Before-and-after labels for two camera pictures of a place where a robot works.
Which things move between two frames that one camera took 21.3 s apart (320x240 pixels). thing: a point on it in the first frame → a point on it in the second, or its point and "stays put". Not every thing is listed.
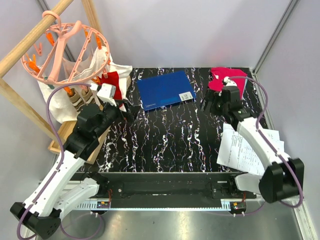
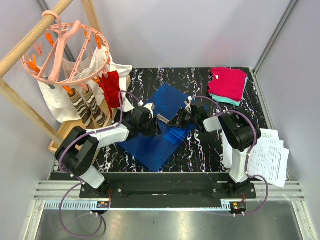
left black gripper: [127, 116] → [155, 130]
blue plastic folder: [164, 90] → [154, 150]
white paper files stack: [237, 151] stays put
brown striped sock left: [76, 100] stays put
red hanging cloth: [113, 79] stays put
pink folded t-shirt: [217, 75] stays put
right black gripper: [209, 97] → [178, 120]
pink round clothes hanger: [67, 54] stays put
